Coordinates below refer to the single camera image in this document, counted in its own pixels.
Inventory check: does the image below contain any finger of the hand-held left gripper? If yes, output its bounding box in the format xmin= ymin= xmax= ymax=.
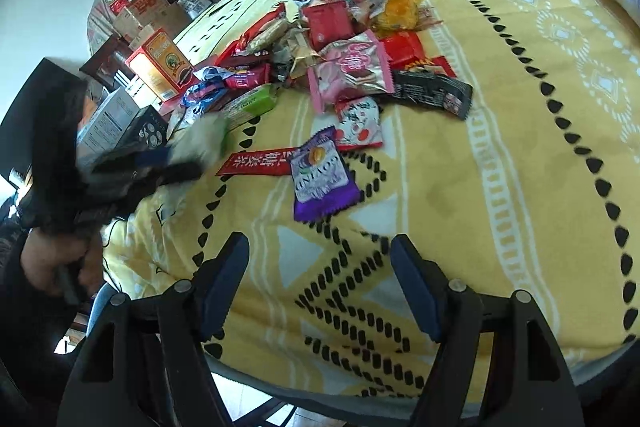
xmin=95 ymin=146 xmax=175 ymax=175
xmin=147 ymin=161 xmax=204 ymax=186

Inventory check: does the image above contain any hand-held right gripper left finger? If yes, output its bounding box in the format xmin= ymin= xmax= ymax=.
xmin=57 ymin=232 xmax=251 ymax=427

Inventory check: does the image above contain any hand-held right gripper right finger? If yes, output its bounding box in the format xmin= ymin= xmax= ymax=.
xmin=390 ymin=233 xmax=586 ymax=427

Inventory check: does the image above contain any white rice cracker packet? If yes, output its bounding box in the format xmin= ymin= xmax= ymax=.
xmin=175 ymin=114 xmax=229 ymax=168

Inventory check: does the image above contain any purple snack packet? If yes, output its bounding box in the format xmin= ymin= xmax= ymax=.
xmin=290 ymin=127 xmax=364 ymax=224

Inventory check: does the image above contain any person's left forearm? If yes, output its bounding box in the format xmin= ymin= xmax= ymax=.
xmin=0 ymin=252 xmax=68 ymax=358

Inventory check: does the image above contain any person's left hand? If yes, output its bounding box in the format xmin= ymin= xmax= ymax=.
xmin=22 ymin=227 xmax=104 ymax=304

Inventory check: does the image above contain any grey box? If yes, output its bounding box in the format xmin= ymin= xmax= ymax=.
xmin=77 ymin=87 xmax=141 ymax=158

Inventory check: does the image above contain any long red strip packet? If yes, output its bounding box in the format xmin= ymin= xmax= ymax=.
xmin=215 ymin=146 xmax=351 ymax=178

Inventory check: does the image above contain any blue white snack packet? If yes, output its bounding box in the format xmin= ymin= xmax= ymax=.
xmin=180 ymin=77 xmax=231 ymax=116

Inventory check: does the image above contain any person's head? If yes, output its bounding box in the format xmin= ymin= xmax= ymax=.
xmin=15 ymin=67 xmax=101 ymax=230

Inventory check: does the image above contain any red orange gold box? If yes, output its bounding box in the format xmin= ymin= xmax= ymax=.
xmin=125 ymin=29 xmax=201 ymax=102

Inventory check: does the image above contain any dark brown box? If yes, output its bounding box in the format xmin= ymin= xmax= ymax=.
xmin=80 ymin=37 xmax=133 ymax=90

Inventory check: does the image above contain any magenta snack packet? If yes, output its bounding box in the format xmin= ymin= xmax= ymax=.
xmin=222 ymin=62 xmax=274 ymax=90

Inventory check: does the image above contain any black monitor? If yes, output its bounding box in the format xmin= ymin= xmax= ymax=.
xmin=0 ymin=58 xmax=76 ymax=148

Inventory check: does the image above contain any cardboard box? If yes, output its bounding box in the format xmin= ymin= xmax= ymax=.
xmin=112 ymin=0 xmax=189 ymax=50

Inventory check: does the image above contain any round table with patterned cloth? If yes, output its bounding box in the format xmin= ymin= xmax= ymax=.
xmin=87 ymin=0 xmax=222 ymax=58

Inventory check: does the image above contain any red trimmed clear cracker packet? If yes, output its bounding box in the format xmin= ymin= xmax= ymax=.
xmin=217 ymin=4 xmax=291 ymax=62

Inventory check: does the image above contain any gold foil packet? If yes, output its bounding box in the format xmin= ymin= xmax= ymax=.
xmin=279 ymin=39 xmax=321 ymax=78

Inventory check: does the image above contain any yellow patterned blanket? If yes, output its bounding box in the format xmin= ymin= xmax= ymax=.
xmin=102 ymin=0 xmax=640 ymax=408

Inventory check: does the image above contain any red white strawberry packet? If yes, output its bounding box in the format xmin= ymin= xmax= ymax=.
xmin=334 ymin=97 xmax=384 ymax=148

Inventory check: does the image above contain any pink cake packet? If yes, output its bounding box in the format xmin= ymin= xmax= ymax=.
xmin=307 ymin=32 xmax=396 ymax=115

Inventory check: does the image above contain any black snack packet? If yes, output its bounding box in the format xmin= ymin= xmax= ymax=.
xmin=392 ymin=69 xmax=474 ymax=120

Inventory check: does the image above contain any crimson snack packet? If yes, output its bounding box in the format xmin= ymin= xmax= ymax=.
xmin=302 ymin=0 xmax=356 ymax=52

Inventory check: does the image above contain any red wafer packet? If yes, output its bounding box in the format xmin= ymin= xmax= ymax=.
xmin=400 ymin=56 xmax=458 ymax=78

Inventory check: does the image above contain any bright red snack packet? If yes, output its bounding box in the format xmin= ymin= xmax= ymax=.
xmin=380 ymin=32 xmax=426 ymax=70

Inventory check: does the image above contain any small white red packet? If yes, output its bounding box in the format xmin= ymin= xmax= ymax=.
xmin=420 ymin=4 xmax=444 ymax=28

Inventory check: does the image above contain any yellow translucent snack packet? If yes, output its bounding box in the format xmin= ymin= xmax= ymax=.
xmin=372 ymin=0 xmax=433 ymax=32

